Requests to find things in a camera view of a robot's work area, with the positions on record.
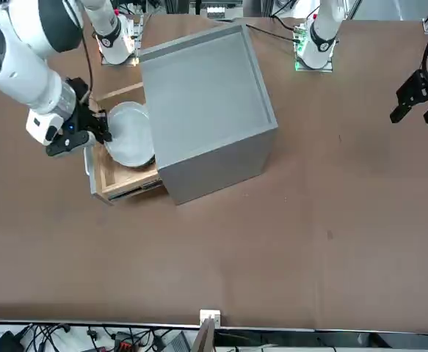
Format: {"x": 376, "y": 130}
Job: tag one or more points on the gray drawer cabinet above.
{"x": 206, "y": 99}

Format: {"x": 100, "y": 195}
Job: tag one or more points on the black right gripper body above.
{"x": 81, "y": 117}

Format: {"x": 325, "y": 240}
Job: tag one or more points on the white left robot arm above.
{"x": 322, "y": 36}

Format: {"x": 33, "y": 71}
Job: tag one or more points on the black power adapter box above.
{"x": 6, "y": 342}

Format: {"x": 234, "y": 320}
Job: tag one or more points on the dark wrist camera bar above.
{"x": 67, "y": 143}

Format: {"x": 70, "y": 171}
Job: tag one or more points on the silver aluminium camera beam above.
{"x": 204, "y": 337}

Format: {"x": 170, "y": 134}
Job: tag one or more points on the mint green round plate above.
{"x": 142, "y": 166}

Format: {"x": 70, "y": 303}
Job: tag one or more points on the white round plate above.
{"x": 129, "y": 135}

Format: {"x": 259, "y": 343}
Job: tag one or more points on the red and black plug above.
{"x": 125, "y": 341}

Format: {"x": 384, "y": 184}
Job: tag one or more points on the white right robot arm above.
{"x": 19, "y": 73}

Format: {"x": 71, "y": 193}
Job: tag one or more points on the small white bracket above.
{"x": 210, "y": 315}

